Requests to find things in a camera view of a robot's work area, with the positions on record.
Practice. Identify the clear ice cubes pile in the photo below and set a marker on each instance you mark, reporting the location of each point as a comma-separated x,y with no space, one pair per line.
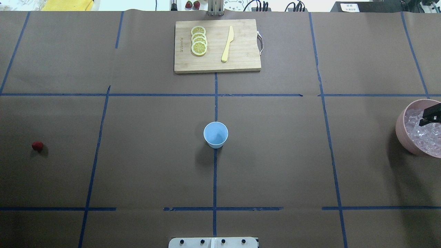
428,137

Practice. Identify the pink bowl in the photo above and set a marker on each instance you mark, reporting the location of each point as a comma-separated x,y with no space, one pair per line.
401,132

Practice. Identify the bamboo cutting board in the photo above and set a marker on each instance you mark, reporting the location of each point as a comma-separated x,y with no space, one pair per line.
244,54

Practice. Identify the red strawberry right background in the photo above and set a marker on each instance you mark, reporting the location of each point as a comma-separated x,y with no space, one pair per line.
196,5

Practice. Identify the aluminium frame post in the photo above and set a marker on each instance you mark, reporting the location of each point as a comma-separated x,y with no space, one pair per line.
215,7

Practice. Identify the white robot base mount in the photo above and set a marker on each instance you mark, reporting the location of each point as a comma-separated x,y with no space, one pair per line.
214,242

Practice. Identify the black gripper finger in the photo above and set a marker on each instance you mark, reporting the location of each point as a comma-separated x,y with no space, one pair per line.
433,111
429,120

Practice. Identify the red strawberry background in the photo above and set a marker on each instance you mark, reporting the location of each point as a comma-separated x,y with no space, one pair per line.
188,5
196,5

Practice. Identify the lemon slice nearest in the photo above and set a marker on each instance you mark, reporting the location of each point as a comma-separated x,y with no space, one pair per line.
199,49

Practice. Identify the lemon slice farthest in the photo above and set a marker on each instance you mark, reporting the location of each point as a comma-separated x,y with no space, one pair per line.
198,29

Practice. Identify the lemon slice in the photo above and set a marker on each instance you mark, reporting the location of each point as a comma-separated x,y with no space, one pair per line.
198,29
200,41
199,49
198,34

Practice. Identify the red strawberry left background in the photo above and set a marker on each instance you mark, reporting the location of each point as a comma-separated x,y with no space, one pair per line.
188,5

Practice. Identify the yellow plastic knife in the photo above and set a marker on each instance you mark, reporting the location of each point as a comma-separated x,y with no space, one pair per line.
230,38

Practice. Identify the light blue paper cup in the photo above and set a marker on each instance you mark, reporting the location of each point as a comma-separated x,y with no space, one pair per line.
215,134

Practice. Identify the red strawberry on table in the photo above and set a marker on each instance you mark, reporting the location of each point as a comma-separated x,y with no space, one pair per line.
37,146

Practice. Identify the yellow cloth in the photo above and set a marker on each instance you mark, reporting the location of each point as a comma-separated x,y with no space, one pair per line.
68,5

